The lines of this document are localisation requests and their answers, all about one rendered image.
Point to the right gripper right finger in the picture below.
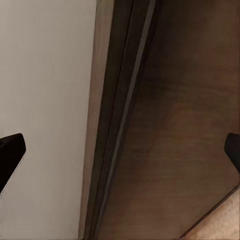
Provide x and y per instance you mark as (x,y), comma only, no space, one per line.
(232,148)

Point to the cabinet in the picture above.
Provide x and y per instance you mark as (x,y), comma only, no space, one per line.
(164,94)

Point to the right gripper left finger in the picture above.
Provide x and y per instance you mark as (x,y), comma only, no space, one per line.
(12,150)

